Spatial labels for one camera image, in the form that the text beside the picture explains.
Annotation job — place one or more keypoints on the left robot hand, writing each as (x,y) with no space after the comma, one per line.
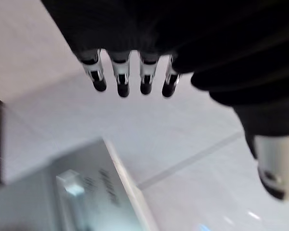
(183,29)

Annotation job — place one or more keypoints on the white washing machine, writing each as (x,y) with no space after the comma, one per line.
(62,190)

